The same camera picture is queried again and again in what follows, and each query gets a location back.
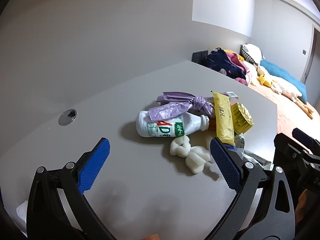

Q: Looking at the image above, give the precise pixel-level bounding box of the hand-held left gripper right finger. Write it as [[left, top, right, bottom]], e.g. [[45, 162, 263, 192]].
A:
[[207, 137, 295, 240]]

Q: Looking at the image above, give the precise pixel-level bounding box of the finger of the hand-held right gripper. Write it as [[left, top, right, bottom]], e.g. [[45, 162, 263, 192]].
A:
[[293, 128, 320, 155], [274, 133, 313, 178]]

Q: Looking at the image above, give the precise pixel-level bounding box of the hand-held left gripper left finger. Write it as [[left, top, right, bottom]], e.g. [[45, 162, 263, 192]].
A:
[[26, 137, 118, 240]]

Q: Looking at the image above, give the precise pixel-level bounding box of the white foam packing piece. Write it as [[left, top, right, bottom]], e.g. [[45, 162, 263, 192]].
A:
[[185, 146, 220, 180], [170, 135, 192, 158]]

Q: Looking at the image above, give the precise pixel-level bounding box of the clear plastic wrapper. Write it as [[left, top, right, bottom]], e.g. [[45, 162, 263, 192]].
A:
[[234, 133, 272, 171]]

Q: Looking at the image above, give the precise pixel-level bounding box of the yellow snack packet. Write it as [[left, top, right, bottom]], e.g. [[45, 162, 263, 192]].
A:
[[211, 91, 237, 146]]

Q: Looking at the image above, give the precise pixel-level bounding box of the gold foil wrapper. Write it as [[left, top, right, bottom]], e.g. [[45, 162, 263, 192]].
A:
[[230, 102, 254, 133]]

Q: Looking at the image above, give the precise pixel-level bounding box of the purple plastic bag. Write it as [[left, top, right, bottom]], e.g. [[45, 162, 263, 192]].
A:
[[147, 91, 216, 122]]

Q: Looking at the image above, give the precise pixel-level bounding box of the white plastic drink bottle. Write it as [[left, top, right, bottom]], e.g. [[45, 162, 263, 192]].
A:
[[136, 110, 210, 138]]

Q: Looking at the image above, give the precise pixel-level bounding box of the bed with orange sheet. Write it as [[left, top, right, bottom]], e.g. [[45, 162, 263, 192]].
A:
[[247, 80, 320, 143]]

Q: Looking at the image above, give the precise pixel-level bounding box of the white goose plush toy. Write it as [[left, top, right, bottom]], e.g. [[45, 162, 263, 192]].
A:
[[255, 64, 314, 119]]

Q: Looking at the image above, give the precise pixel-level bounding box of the teal long pillow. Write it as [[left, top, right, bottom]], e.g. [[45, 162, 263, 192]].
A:
[[260, 59, 307, 103]]

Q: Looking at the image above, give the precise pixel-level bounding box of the yellow duck plush toy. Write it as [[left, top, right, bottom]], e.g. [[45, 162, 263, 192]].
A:
[[258, 74, 272, 87]]

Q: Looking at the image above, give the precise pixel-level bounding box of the grey room door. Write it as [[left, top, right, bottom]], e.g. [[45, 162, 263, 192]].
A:
[[301, 25, 320, 85]]

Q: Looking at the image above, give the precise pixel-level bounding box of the white crumpled tissue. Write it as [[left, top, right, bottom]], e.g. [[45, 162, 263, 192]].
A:
[[16, 200, 29, 230]]

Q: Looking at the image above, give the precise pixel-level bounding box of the pink fleece blanket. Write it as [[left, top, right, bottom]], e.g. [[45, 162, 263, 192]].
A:
[[225, 51, 258, 85]]

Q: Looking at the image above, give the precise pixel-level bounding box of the navy printed garment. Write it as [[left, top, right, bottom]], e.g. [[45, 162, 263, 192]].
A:
[[202, 47, 248, 80]]

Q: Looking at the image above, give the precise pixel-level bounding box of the checkered patchwork pillow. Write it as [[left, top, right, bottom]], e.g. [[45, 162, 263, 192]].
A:
[[241, 44, 264, 64]]

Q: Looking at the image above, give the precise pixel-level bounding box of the mustard yellow garment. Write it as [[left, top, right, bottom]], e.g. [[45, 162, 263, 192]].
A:
[[224, 49, 245, 61]]

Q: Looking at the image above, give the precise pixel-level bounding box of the round metal cable grommet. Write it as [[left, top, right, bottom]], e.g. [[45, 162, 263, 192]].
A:
[[58, 109, 78, 126]]

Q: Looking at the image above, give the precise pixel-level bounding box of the black wall socket panel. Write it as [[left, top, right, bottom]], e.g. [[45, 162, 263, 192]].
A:
[[192, 50, 208, 64]]

